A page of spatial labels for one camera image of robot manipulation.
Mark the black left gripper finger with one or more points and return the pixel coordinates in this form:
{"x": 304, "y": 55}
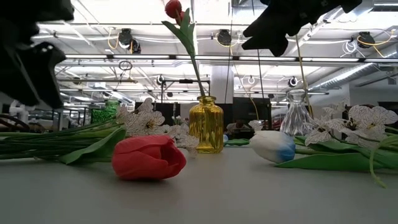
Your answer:
{"x": 31, "y": 74}

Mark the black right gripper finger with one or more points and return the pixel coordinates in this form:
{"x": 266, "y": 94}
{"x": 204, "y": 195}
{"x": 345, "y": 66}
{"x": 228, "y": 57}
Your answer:
{"x": 273, "y": 21}
{"x": 273, "y": 42}

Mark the red artificial tulip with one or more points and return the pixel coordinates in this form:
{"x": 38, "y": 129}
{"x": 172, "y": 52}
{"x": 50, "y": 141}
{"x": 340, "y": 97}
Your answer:
{"x": 173, "y": 8}
{"x": 147, "y": 157}

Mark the white artificial tulip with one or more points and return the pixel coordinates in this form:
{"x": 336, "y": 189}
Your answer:
{"x": 225, "y": 138}
{"x": 267, "y": 144}

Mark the yellow glass vase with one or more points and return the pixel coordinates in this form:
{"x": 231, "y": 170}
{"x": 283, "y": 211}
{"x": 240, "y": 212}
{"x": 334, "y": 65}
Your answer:
{"x": 206, "y": 124}

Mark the clear glass vase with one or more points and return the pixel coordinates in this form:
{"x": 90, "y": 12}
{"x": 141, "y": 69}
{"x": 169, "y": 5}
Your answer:
{"x": 296, "y": 113}

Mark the green glass vase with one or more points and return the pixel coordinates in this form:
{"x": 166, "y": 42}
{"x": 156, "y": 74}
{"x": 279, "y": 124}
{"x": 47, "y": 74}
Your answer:
{"x": 104, "y": 113}

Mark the white robot figure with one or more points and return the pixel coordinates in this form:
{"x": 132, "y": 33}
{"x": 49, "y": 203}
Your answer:
{"x": 17, "y": 109}

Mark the black background cabinet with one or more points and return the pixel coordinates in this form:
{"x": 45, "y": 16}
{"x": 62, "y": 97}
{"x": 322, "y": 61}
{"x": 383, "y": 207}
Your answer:
{"x": 168, "y": 110}
{"x": 245, "y": 107}

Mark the small loose white flower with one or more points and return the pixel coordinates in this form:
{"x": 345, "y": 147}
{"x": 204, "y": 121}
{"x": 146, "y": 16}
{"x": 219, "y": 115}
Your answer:
{"x": 256, "y": 124}

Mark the person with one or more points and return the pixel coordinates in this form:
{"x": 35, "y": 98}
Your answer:
{"x": 239, "y": 125}

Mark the long ceiling light bar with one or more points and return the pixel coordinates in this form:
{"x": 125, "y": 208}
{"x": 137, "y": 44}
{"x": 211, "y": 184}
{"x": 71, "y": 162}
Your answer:
{"x": 140, "y": 57}

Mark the grey table mat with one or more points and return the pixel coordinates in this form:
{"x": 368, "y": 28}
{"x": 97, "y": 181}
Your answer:
{"x": 217, "y": 193}

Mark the black gantry frame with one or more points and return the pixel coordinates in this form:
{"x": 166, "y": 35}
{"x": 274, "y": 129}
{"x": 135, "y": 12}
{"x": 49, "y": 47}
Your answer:
{"x": 186, "y": 81}

